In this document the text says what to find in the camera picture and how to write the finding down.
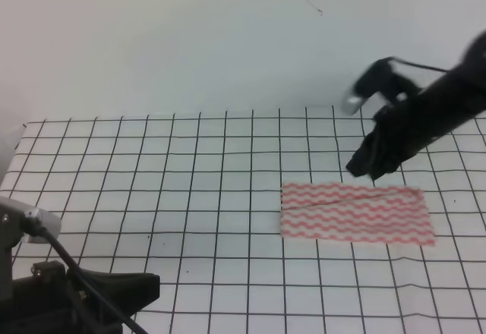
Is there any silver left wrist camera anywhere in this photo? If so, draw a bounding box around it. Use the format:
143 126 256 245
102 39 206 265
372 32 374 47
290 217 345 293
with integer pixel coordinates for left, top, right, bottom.
23 207 62 244

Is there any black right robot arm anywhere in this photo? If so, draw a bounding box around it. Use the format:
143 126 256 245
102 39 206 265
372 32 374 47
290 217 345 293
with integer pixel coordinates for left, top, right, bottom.
342 33 485 180

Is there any black left camera cable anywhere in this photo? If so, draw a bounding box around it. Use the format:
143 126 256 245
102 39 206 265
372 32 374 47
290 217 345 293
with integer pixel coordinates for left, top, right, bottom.
24 216 149 334

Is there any white black-grid tablecloth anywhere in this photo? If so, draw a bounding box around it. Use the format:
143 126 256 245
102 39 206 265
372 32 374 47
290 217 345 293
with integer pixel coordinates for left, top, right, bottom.
1 108 485 333

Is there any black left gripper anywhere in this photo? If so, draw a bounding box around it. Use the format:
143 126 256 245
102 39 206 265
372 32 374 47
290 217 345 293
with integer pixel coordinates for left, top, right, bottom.
11 261 160 333

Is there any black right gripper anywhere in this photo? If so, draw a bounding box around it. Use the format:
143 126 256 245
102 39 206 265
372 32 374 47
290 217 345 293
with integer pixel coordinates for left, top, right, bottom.
346 101 444 181

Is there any black camera cable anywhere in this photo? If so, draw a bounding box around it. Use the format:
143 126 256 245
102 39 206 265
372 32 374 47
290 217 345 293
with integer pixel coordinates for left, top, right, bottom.
383 55 456 74
24 216 149 334

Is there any grey left camera bracket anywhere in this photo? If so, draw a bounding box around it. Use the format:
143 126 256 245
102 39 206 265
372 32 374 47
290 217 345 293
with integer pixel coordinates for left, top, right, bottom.
1 197 25 301

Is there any pink wavy striped towel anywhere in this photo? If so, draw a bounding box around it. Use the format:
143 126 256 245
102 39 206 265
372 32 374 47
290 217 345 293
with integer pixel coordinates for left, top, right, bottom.
280 182 435 246

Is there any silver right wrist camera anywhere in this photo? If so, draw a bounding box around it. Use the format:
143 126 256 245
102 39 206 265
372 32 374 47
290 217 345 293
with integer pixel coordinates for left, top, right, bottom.
341 60 396 115

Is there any black right camera cable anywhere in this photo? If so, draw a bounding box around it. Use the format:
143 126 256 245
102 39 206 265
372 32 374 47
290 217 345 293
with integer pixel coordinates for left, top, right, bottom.
383 55 456 74

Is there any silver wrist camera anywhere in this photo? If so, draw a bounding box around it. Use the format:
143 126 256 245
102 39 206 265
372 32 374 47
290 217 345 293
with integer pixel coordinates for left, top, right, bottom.
341 60 396 115
23 207 62 244

